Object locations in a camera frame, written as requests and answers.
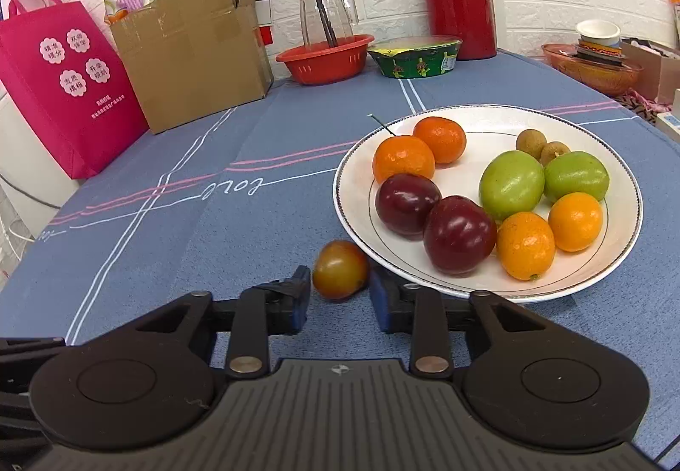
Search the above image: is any yellow orange kumquat on plate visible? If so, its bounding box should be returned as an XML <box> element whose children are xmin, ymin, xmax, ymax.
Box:
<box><xmin>496</xmin><ymin>212</ymin><xmax>555</xmax><ymax>281</ymax></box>

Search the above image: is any yellow orange kumquat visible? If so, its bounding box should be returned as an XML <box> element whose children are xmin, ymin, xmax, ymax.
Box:
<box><xmin>496</xmin><ymin>212</ymin><xmax>555</xmax><ymax>281</ymax></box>
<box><xmin>549</xmin><ymin>193</ymin><xmax>603</xmax><ymax>252</ymax></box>

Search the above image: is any dark red plum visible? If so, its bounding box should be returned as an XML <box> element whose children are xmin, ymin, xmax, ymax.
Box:
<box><xmin>423</xmin><ymin>196</ymin><xmax>497</xmax><ymax>275</ymax></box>
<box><xmin>376</xmin><ymin>173</ymin><xmax>442</xmax><ymax>238</ymax></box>

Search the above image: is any dark red plum right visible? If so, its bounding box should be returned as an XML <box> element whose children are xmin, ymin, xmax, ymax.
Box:
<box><xmin>423</xmin><ymin>196</ymin><xmax>497</xmax><ymax>275</ymax></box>

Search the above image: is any red plastic basket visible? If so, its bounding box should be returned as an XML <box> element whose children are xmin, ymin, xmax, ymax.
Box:
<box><xmin>275</xmin><ymin>35</ymin><xmax>374</xmax><ymax>85</ymax></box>

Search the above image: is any white power strip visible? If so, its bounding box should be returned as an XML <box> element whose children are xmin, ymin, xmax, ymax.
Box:
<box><xmin>656</xmin><ymin>89</ymin><xmax>680</xmax><ymax>143</ymax></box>

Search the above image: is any brown cardboard box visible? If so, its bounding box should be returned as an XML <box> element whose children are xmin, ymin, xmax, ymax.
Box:
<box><xmin>110</xmin><ymin>0</ymin><xmax>273</xmax><ymax>133</ymax></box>

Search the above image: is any green fruit on plate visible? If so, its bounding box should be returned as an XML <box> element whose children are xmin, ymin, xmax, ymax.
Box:
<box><xmin>544</xmin><ymin>151</ymin><xmax>610</xmax><ymax>203</ymax></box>

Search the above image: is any blue striped tablecloth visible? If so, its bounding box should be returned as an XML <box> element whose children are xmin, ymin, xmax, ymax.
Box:
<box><xmin>1</xmin><ymin>52</ymin><xmax>679</xmax><ymax>467</ymax></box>

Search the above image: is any orange mandarin with stem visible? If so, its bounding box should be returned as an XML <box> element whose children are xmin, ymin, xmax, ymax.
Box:
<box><xmin>369</xmin><ymin>114</ymin><xmax>436</xmax><ymax>183</ymax></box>

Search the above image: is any green instant noodle bowl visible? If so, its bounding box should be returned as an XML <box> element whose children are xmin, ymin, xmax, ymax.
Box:
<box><xmin>368</xmin><ymin>35</ymin><xmax>462</xmax><ymax>79</ymax></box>

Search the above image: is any brown longan fruit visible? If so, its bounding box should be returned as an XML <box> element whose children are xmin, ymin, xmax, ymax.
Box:
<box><xmin>515</xmin><ymin>129</ymin><xmax>546</xmax><ymax>160</ymax></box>

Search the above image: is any dark red plum left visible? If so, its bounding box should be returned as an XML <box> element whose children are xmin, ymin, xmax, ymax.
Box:
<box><xmin>376</xmin><ymin>173</ymin><xmax>442</xmax><ymax>238</ymax></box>

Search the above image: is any white round plate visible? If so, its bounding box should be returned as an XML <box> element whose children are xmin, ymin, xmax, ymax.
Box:
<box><xmin>333</xmin><ymin>105</ymin><xmax>644</xmax><ymax>303</ymax></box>

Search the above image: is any black stick in pitcher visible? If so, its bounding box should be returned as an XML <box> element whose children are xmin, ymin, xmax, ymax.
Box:
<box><xmin>314</xmin><ymin>0</ymin><xmax>338</xmax><ymax>47</ymax></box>

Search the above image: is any pink tote bag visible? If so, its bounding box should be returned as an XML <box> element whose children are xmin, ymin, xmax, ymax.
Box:
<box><xmin>1</xmin><ymin>0</ymin><xmax>149</xmax><ymax>180</ymax></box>

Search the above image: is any orange mandarin back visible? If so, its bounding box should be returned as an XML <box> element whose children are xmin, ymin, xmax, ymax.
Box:
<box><xmin>413</xmin><ymin>116</ymin><xmax>467</xmax><ymax>166</ymax></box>

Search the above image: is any glass pitcher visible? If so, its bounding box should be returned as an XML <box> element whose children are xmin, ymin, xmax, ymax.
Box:
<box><xmin>300</xmin><ymin>0</ymin><xmax>358</xmax><ymax>46</ymax></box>

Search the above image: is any large green fruit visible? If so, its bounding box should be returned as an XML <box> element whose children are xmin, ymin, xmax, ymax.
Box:
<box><xmin>478</xmin><ymin>150</ymin><xmax>545</xmax><ymax>222</ymax></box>

